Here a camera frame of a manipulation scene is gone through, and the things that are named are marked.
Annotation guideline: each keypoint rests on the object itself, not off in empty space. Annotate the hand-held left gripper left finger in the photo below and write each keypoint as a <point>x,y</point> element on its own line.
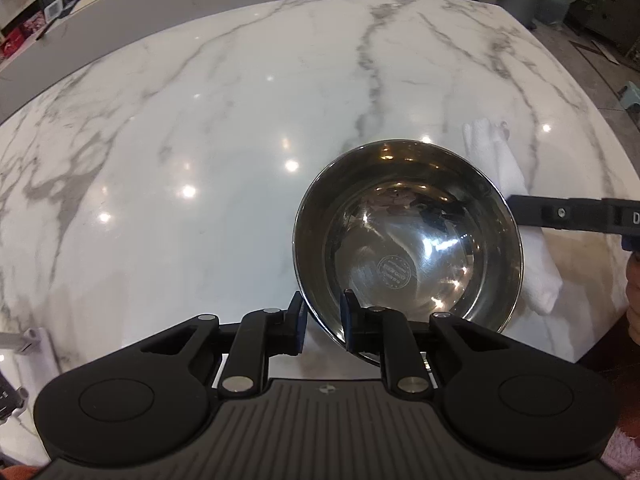
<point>299,325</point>

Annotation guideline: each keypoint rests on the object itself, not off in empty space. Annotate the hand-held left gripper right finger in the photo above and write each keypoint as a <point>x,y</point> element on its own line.
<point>347,325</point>

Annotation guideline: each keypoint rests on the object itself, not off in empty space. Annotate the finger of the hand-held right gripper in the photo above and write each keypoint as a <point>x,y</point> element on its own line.
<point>540,210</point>
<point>632,244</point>

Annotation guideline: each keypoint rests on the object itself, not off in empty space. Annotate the white cloth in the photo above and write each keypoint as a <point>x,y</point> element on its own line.
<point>537,270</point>

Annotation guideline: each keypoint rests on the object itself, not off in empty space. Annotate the blue steel-lined bowl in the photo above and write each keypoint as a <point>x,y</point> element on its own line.
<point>400,240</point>

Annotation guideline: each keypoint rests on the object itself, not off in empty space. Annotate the person's right hand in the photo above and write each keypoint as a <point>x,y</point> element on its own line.
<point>634,300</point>

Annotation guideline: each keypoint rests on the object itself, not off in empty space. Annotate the small green stool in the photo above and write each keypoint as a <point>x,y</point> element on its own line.
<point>631,97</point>

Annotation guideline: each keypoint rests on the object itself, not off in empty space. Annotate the orange-red clothing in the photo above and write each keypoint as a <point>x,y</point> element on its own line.
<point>610,375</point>

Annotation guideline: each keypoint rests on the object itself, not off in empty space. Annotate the dark perforated planter box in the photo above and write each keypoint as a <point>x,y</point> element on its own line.
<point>615,25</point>

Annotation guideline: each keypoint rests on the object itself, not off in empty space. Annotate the pink fuzzy cloth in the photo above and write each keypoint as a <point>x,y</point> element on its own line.
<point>625,452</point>

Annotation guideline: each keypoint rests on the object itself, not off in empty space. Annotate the white phone stand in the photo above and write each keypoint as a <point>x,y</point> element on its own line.
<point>25,350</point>

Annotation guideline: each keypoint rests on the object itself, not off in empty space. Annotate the black pen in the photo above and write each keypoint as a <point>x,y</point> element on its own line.
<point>54,27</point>

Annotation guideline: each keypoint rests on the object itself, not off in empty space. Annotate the small white tablet device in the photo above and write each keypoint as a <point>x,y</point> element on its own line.
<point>55,11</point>

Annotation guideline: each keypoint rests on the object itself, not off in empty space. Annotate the red box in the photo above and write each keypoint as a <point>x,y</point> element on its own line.
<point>14,42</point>

